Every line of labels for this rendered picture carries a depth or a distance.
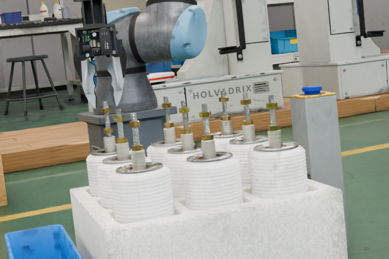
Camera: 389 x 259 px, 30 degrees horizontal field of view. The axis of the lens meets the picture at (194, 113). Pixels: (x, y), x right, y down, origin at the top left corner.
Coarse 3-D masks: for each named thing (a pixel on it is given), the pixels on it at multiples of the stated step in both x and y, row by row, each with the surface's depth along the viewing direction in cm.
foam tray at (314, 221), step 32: (320, 192) 117; (96, 224) 114; (128, 224) 109; (160, 224) 109; (192, 224) 110; (224, 224) 112; (256, 224) 113; (288, 224) 115; (320, 224) 117; (96, 256) 119; (128, 256) 107; (160, 256) 109; (192, 256) 110; (224, 256) 112; (256, 256) 114; (288, 256) 115; (320, 256) 117
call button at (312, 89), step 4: (304, 88) 143; (308, 88) 143; (312, 88) 143; (316, 88) 143; (320, 88) 143; (304, 92) 144; (308, 92) 143; (312, 92) 143; (316, 92) 143; (320, 92) 144
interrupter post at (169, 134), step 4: (164, 128) 141; (168, 128) 140; (172, 128) 140; (164, 132) 140; (168, 132) 140; (172, 132) 140; (164, 136) 140; (168, 136) 140; (172, 136) 140; (164, 140) 141; (168, 140) 140; (172, 140) 140
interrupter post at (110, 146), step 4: (112, 136) 136; (104, 140) 137; (108, 140) 136; (112, 140) 136; (104, 144) 137; (108, 144) 136; (112, 144) 136; (108, 148) 136; (112, 148) 136; (108, 152) 136
